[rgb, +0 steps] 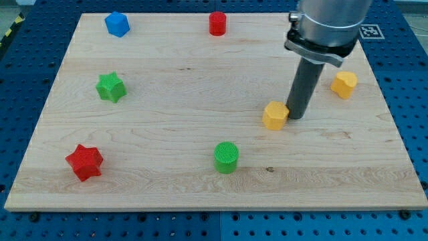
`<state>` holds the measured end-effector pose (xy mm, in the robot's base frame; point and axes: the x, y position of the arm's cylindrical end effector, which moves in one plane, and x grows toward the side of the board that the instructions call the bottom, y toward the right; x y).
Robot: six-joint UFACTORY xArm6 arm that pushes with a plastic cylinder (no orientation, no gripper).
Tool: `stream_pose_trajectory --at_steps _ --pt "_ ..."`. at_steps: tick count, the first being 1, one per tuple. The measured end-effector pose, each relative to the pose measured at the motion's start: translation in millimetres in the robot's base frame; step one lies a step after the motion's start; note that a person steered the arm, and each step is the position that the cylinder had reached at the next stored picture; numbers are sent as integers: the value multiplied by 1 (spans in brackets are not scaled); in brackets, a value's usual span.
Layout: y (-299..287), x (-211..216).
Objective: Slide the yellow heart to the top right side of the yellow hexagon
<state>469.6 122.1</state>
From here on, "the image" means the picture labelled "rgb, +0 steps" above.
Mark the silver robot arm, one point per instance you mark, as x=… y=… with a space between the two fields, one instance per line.
x=321 y=32

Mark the red cylinder block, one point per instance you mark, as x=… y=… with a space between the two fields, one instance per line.
x=217 y=23

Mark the green cylinder block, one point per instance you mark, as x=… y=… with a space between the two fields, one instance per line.
x=226 y=155

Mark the yellow hexagon block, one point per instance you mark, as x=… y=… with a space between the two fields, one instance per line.
x=275 y=115

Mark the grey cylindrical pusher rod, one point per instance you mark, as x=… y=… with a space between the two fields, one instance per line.
x=305 y=81

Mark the red star block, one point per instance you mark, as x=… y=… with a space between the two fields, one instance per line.
x=85 y=162

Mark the green star block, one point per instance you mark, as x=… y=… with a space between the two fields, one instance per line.
x=111 y=87

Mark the blue hexagon block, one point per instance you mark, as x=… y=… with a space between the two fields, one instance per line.
x=117 y=24

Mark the yellow heart block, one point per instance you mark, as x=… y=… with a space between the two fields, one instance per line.
x=344 y=84

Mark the white fiducial marker tag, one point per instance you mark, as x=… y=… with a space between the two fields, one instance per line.
x=370 y=31

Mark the wooden board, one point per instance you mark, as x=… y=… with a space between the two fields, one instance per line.
x=188 y=91

